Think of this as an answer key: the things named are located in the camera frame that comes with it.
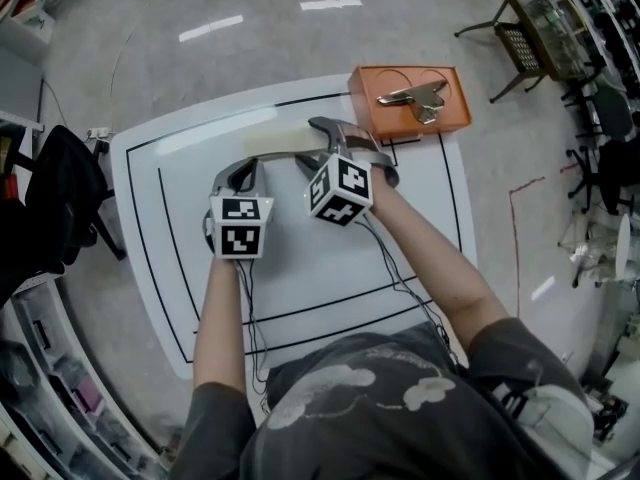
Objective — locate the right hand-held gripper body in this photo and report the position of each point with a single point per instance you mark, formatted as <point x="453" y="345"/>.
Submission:
<point x="345" y="188"/>

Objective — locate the small white cabinet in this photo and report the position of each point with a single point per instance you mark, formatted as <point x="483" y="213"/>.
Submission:
<point x="27" y="28"/>

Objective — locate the person's right forearm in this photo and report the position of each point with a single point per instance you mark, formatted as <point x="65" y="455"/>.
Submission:
<point x="430" y="263"/>

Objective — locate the glass-top metal table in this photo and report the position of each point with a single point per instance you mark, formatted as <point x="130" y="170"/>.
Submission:
<point x="545" y="28"/>

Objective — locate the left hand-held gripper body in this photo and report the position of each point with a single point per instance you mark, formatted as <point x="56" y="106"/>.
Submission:
<point x="240" y="235"/>

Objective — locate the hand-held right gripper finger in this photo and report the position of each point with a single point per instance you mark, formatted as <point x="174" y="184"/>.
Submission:
<point x="334" y="130"/>
<point x="312" y="164"/>

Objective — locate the person's grey t-shirt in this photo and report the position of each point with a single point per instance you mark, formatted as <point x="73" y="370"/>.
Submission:
<point x="375" y="433"/>

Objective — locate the wide white shelving unit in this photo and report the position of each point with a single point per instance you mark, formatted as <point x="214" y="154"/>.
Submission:
<point x="30" y="463"/>

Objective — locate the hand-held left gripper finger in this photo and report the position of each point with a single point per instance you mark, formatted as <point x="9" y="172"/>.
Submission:
<point x="225" y="178"/>
<point x="260" y="180"/>

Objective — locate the row of clear storage bins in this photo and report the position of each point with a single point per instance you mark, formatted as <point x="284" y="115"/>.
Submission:
<point x="65" y="383"/>

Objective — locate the white power strip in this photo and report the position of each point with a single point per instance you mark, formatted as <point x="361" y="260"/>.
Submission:
<point x="98" y="133"/>

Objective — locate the orange box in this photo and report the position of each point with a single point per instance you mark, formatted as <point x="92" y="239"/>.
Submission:
<point x="400" y="118"/>

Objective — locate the black office chair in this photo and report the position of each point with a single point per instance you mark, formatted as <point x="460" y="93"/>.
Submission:
<point x="55" y="193"/>
<point x="617" y="113"/>

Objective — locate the person's left forearm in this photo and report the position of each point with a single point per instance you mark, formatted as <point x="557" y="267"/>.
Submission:
<point x="220" y="318"/>

